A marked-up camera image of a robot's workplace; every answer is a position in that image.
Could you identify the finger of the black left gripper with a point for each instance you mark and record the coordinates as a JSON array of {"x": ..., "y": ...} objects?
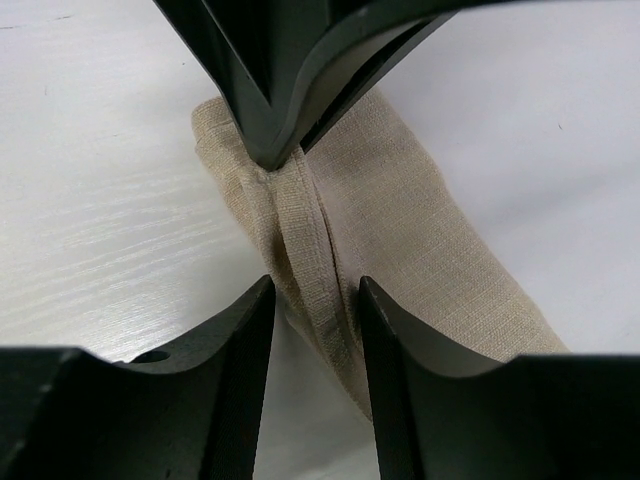
[
  {"x": 278, "y": 65},
  {"x": 375, "y": 68}
]

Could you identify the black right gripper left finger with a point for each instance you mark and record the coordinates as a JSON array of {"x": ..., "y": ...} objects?
[{"x": 188, "y": 409}]

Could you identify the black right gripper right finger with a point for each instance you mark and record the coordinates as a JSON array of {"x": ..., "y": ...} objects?
[{"x": 443, "y": 411}]

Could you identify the beige cloth napkin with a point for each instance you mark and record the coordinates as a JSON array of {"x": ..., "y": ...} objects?
[{"x": 368, "y": 200}]

